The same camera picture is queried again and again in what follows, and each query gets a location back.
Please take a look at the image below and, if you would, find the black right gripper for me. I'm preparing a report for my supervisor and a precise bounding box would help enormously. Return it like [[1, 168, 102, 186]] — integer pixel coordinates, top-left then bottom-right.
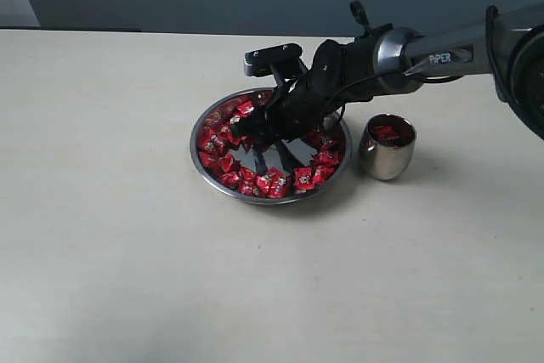
[[231, 38, 377, 151]]

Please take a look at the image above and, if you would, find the red candy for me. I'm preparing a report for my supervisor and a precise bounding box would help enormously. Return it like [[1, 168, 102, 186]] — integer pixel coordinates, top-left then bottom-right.
[[371, 125, 400, 143], [218, 172, 241, 190], [236, 100, 255, 118], [293, 167, 315, 191], [198, 151, 219, 170], [380, 134, 411, 148], [313, 150, 341, 167], [255, 169, 280, 197]]

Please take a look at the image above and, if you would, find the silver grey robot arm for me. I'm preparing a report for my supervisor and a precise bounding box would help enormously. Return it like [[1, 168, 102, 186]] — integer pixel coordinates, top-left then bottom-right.
[[233, 1, 543, 145]]

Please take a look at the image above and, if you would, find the round stainless steel plate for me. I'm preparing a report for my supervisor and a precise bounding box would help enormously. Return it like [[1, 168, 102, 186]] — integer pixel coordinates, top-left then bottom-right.
[[190, 88, 353, 206]]

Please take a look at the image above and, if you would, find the stainless steel cup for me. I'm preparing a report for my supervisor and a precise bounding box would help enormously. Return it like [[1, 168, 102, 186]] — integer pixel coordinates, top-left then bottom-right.
[[358, 113, 417, 181]]

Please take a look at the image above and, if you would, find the black cable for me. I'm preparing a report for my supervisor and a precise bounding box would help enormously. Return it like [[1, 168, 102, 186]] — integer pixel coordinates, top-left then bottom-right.
[[288, 5, 511, 126]]

